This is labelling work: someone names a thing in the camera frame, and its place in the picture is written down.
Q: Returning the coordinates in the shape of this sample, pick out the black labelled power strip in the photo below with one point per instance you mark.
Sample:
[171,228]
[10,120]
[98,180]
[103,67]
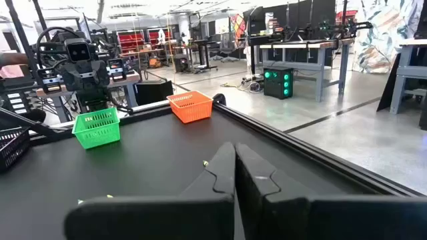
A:
[6,100]

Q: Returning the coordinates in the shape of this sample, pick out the red storage shelf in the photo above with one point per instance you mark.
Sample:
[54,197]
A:
[155,35]
[130,40]

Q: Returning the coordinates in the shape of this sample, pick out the black box under desk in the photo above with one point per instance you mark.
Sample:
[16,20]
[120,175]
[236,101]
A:
[153,93]

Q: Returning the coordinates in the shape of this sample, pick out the person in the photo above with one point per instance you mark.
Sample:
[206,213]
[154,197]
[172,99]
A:
[11,59]

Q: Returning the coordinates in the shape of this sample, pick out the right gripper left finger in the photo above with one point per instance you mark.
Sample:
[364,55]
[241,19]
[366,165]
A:
[150,220]

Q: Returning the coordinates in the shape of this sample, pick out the orange plastic basket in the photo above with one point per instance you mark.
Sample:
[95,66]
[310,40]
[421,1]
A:
[190,108]

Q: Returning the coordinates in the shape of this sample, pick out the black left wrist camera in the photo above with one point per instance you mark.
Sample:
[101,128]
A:
[78,51]

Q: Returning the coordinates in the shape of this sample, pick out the black leaning board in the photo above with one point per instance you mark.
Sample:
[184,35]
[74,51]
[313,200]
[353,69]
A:
[388,90]

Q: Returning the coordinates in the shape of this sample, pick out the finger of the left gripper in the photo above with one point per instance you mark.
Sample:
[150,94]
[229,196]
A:
[96,76]
[74,78]

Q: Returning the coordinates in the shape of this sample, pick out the black standing desk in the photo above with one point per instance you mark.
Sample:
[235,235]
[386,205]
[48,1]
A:
[204,53]

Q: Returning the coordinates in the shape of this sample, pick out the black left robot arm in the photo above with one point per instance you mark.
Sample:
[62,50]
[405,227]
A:
[91,99]

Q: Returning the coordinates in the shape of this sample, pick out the computer tower with green lights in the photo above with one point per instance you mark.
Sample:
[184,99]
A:
[277,88]

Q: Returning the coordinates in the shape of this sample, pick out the leaf patterned tarp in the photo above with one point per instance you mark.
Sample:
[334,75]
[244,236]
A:
[377,40]

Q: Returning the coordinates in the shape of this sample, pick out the grey-legged wooden workbench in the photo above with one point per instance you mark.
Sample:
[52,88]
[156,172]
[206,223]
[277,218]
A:
[398,86]
[319,73]

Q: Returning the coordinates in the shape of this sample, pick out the background robot arms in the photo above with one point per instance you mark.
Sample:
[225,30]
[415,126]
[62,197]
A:
[347,28]

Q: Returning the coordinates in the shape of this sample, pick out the green plastic basket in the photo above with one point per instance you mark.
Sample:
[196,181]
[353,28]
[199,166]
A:
[96,130]

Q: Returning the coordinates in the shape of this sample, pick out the black plastic basket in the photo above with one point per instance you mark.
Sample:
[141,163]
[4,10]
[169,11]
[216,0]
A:
[11,148]

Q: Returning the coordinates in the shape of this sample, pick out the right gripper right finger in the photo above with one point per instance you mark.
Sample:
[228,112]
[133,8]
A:
[333,220]

